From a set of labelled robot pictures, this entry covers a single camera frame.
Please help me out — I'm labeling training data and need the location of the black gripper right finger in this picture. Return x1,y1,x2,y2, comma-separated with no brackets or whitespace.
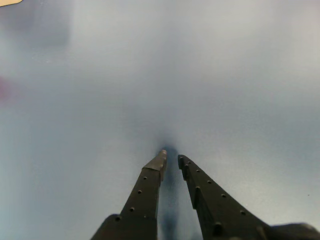
177,154,276,240

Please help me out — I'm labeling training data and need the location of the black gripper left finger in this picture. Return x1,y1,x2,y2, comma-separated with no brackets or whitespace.
91,149,168,240

